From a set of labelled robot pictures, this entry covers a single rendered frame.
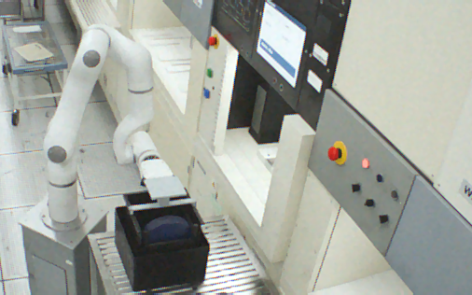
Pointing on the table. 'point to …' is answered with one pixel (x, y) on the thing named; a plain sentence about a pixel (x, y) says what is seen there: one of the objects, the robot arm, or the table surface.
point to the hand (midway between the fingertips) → (163, 190)
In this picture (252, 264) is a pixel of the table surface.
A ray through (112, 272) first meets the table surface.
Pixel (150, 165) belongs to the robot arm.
